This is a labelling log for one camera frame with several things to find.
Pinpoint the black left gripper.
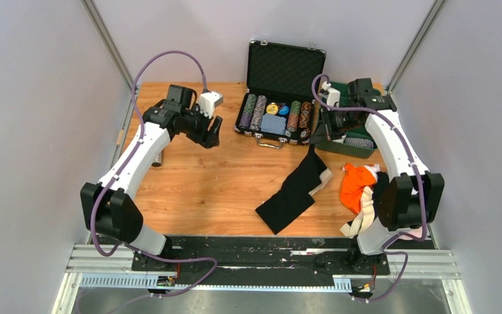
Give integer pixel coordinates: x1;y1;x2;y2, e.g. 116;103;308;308
180;103;222;149

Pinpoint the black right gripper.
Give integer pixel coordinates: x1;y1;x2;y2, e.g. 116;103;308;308
310;105;361;145

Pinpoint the grey striped underwear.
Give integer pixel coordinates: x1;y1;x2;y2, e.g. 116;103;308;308
344;137;375;149

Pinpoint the black underwear cream waistband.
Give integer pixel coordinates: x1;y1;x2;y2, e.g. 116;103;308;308
256;145;333;235

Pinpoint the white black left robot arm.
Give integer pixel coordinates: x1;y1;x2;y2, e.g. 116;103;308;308
80;85;224;270

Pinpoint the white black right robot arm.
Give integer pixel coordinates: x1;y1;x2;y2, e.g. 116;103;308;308
310;74;444;273

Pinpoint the white rolled cloth in tray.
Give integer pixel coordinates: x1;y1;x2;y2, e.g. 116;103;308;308
333;135;346;143

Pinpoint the green divided tray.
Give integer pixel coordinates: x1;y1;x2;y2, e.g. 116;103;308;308
315;82;377;159

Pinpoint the orange garment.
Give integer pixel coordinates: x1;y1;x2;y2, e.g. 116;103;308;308
339;163;380;215

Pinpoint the clear tube of chips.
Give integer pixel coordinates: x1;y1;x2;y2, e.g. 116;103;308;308
151;152;163;167

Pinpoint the black poker chip case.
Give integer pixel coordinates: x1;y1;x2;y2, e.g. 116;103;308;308
234;40;326;146

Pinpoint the black garment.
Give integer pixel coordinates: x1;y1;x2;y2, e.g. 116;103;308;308
372;171;390;203

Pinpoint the cream white garment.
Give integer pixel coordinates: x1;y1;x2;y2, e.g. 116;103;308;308
340;186;375;238

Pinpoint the pink garment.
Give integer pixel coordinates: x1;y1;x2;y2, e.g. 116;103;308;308
399;228;422;241

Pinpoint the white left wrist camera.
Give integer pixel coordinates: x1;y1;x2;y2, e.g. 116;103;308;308
196;91;224;119

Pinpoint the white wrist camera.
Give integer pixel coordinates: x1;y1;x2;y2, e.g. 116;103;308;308
196;91;224;119
318;81;341;107

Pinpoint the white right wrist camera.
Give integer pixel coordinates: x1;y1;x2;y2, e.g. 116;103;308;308
318;81;341;107

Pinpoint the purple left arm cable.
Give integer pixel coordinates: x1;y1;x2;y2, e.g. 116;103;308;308
90;50;218;300

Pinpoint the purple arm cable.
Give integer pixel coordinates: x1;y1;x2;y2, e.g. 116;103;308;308
310;73;428;303
90;50;218;300

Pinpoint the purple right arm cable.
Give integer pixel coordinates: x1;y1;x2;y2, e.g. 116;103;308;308
310;73;428;303

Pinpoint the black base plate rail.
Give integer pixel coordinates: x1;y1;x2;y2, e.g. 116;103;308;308
131;235;390;287

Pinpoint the aluminium frame rail front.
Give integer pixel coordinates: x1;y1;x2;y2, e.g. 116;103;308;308
52;245;471;313

